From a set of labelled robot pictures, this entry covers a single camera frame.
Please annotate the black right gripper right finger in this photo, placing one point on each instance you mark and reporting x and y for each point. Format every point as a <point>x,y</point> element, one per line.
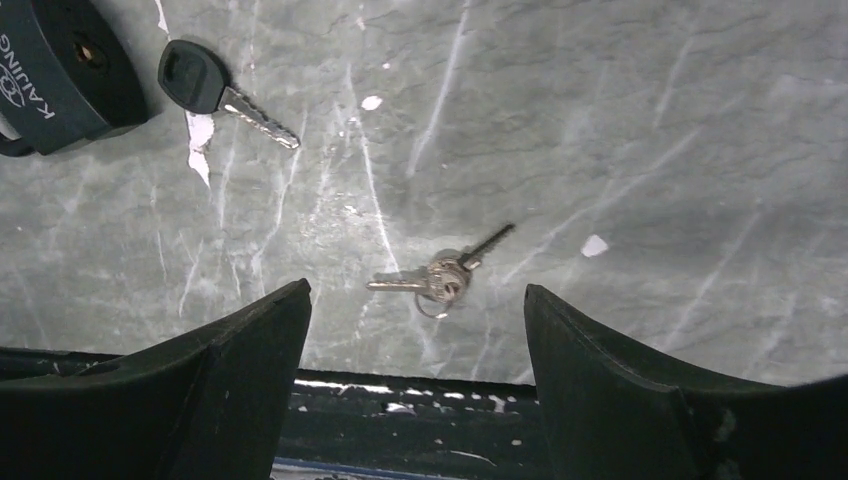
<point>615,408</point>

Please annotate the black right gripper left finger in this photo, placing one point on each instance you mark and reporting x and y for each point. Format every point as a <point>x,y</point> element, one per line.
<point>207,404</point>

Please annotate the black head key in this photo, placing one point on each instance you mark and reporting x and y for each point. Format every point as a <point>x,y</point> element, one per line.
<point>197,80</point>

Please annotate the black padlock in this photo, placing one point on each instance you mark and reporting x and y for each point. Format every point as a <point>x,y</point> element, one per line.
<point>65,78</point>

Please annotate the silver key bunch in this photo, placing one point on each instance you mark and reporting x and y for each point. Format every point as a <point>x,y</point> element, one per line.
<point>437,286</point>

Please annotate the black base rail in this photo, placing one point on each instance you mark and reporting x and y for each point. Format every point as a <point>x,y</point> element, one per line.
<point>344,426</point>

